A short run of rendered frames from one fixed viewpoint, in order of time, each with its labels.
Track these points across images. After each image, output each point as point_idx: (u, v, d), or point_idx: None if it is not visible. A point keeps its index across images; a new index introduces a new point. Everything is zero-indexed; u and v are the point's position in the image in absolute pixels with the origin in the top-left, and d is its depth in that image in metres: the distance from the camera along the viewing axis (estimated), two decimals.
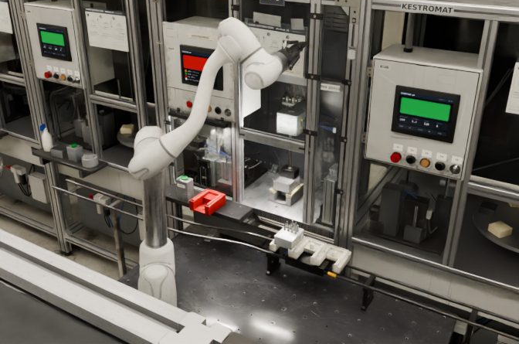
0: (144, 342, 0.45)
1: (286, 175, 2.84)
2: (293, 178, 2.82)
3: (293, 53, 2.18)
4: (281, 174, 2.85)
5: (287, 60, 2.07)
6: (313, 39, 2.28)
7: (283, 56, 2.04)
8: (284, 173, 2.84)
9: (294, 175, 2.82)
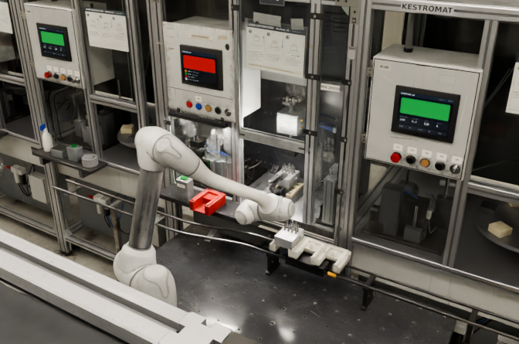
0: (144, 342, 0.45)
1: (287, 153, 2.79)
2: (294, 157, 2.77)
3: (274, 184, 2.74)
4: (282, 152, 2.80)
5: None
6: (313, 39, 2.28)
7: None
8: (285, 151, 2.79)
9: (295, 154, 2.77)
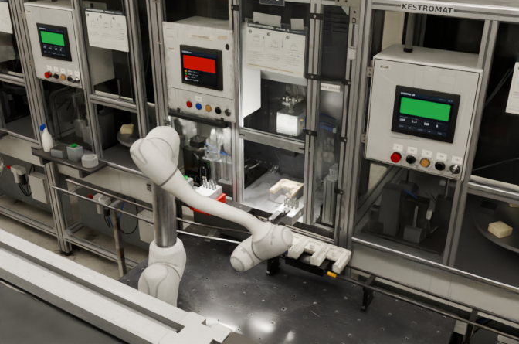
0: (144, 342, 0.45)
1: (287, 153, 2.79)
2: (294, 157, 2.77)
3: (275, 222, 2.40)
4: (282, 152, 2.80)
5: None
6: (313, 39, 2.28)
7: None
8: (285, 151, 2.79)
9: (295, 154, 2.77)
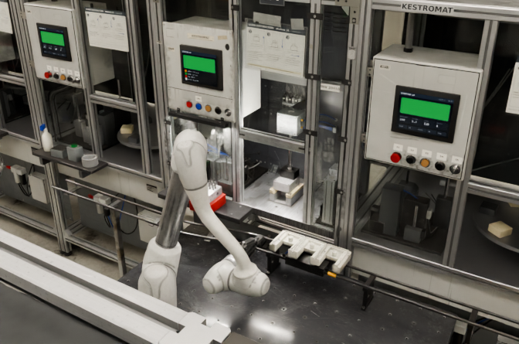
0: (144, 342, 0.45)
1: (286, 175, 2.84)
2: (293, 179, 2.83)
3: (248, 246, 2.52)
4: (281, 175, 2.86)
5: None
6: (313, 39, 2.28)
7: None
8: (284, 174, 2.84)
9: (294, 176, 2.82)
